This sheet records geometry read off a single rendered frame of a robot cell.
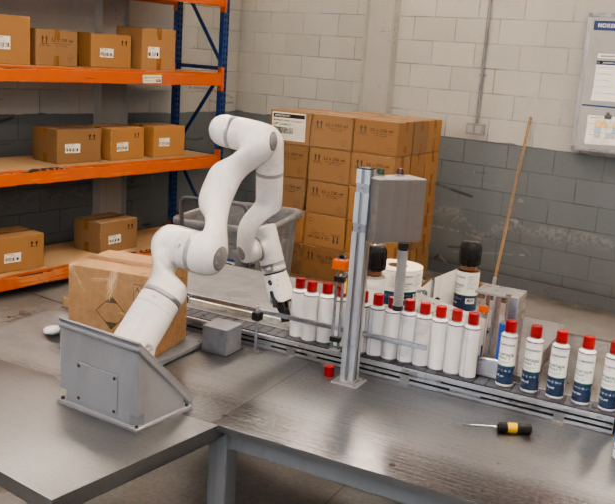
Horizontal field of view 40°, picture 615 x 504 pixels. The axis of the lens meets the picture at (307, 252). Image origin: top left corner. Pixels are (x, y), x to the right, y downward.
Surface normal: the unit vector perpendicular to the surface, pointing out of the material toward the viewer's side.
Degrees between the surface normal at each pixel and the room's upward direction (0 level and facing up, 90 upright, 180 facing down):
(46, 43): 90
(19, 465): 0
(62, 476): 0
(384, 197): 90
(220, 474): 90
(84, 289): 90
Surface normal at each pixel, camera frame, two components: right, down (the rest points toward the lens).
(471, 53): -0.59, 0.14
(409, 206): 0.46, 0.23
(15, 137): 0.80, 0.18
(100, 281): -0.32, 0.19
